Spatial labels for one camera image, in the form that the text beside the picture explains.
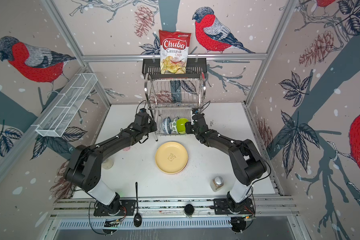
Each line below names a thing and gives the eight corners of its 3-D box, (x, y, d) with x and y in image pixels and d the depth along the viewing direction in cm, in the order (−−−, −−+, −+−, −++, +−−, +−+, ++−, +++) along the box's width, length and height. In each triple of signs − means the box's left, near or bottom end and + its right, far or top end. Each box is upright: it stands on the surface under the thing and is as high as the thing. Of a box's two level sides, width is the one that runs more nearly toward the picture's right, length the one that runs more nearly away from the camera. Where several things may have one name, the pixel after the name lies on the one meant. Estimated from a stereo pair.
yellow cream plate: (154, 174, 86) (153, 172, 83) (158, 144, 99) (157, 141, 96) (188, 174, 86) (188, 172, 83) (187, 144, 99) (187, 141, 96)
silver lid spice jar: (210, 191, 81) (213, 186, 73) (209, 181, 84) (212, 175, 76) (221, 191, 81) (225, 186, 73) (220, 181, 84) (223, 175, 76)
